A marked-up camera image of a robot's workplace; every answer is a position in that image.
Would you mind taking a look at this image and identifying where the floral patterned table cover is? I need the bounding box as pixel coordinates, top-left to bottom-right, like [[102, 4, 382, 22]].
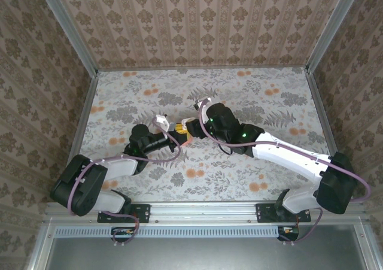
[[64, 67, 345, 204]]

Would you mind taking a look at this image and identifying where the small black electronics board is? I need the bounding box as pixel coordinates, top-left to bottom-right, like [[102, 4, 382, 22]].
[[276, 225, 300, 241], [111, 226, 140, 243]]

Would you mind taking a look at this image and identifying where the grey metal sheet panel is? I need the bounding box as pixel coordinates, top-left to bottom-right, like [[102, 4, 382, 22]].
[[26, 225, 383, 270]]

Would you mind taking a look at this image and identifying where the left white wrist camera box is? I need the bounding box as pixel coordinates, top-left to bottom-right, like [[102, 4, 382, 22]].
[[152, 113, 178, 132]]

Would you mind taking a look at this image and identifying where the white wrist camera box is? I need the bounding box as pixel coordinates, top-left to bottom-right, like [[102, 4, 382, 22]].
[[152, 113, 178, 132], [193, 95, 214, 111]]

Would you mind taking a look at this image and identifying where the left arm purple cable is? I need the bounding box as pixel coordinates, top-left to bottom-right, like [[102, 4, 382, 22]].
[[69, 116, 182, 247]]

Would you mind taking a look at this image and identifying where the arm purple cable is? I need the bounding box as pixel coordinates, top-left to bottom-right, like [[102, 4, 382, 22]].
[[69, 116, 182, 247], [197, 98, 372, 247]]

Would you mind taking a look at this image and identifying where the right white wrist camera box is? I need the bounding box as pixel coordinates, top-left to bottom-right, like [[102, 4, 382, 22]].
[[193, 95, 214, 111]]

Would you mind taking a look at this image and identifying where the aluminium side rail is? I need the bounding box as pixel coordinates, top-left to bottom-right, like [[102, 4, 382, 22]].
[[305, 69, 354, 201], [55, 71, 99, 204]]

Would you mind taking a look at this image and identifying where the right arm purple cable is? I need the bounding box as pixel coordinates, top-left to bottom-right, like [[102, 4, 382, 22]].
[[197, 98, 372, 247]]

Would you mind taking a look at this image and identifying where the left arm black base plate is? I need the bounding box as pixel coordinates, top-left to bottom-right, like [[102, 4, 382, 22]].
[[97, 203, 150, 223]]

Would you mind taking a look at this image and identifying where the aluminium mounting rail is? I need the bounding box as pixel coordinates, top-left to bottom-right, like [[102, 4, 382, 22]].
[[44, 201, 367, 225]]

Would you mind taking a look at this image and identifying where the slotted grey cable duct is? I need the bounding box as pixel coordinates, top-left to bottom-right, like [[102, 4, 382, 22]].
[[55, 225, 279, 238]]

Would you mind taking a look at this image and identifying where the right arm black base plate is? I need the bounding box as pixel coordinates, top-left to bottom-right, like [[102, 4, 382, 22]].
[[256, 203, 312, 223]]

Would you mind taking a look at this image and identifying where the aluminium frame post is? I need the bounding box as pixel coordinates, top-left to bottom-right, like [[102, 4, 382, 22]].
[[35, 0, 99, 78], [305, 0, 366, 73]]

